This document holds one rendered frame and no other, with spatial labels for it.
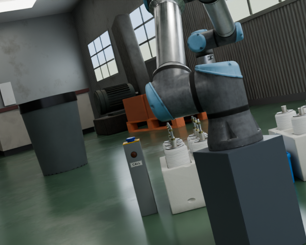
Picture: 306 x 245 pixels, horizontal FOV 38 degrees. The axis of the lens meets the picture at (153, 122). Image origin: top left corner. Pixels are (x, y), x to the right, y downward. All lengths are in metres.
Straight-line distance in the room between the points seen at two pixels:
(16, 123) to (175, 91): 7.85
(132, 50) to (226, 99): 6.59
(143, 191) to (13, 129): 7.19
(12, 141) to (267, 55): 5.32
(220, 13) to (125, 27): 6.28
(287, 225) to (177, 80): 0.48
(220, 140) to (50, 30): 10.96
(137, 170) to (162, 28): 0.71
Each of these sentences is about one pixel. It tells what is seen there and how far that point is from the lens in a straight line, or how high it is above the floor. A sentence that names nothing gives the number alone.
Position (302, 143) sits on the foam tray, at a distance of 1.85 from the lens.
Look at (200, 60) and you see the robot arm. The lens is 1.91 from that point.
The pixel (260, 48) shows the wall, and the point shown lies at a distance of 5.58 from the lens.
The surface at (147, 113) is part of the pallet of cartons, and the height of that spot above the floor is 0.23.
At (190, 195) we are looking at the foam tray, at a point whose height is 0.06.
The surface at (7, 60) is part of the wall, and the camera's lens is 11.70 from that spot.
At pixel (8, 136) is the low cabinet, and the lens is 8.93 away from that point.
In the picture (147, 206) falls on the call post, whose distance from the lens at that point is 1.88.
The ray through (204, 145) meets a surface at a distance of 1.79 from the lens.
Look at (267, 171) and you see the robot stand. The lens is 1.19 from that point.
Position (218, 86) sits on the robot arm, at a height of 0.47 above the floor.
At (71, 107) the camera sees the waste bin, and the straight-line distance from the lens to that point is 4.04.
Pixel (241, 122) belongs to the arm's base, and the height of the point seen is 0.36.
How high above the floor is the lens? 0.49
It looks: 4 degrees down
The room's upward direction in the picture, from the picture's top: 14 degrees counter-clockwise
